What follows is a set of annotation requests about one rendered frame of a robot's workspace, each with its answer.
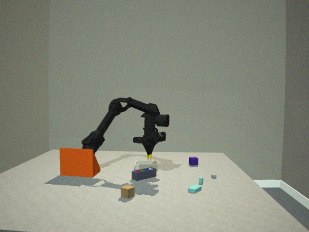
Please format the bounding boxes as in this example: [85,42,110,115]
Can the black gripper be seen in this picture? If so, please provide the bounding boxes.
[133,126,158,156]

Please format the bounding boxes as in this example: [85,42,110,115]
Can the turquoise flat block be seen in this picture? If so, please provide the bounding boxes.
[188,185,202,193]

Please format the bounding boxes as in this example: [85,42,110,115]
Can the purple cube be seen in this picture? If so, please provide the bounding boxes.
[189,157,198,166]

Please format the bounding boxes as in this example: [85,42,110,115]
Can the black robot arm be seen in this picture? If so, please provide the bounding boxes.
[82,97,169,154]

